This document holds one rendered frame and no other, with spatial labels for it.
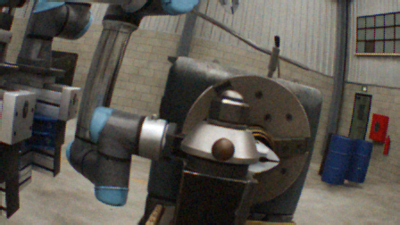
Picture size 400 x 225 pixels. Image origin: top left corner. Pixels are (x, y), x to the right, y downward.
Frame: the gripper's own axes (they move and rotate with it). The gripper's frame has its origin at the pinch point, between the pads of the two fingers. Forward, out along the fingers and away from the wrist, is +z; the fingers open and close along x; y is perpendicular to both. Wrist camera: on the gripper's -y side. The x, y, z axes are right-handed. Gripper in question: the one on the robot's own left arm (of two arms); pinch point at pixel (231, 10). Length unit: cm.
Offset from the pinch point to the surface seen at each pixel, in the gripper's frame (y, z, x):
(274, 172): -1.5, 39.7, 5.3
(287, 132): -1.5, 30.5, 9.3
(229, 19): -1042, -171, 48
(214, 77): -17.4, 15.5, -6.6
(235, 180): 59, 28, -5
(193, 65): -18.6, 11.8, -11.6
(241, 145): 59, 24, -4
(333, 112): -1100, 117, 336
